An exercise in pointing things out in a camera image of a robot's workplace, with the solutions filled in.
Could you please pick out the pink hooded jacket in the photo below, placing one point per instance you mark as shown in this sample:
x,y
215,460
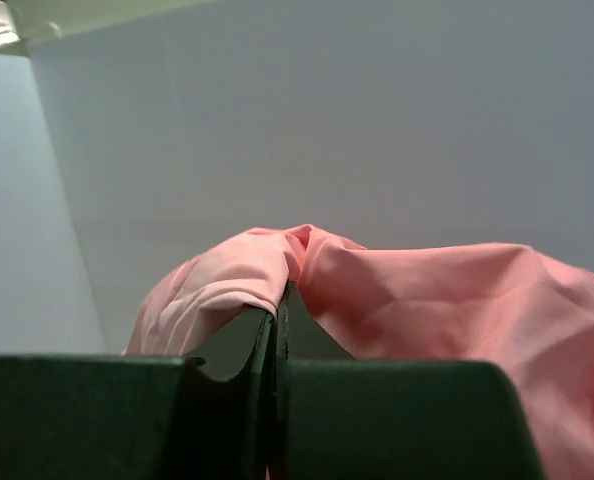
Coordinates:
x,y
508,304

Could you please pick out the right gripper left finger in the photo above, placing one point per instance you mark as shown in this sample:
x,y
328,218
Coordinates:
x,y
197,416

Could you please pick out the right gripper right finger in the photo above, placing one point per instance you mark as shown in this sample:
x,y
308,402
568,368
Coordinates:
x,y
342,418

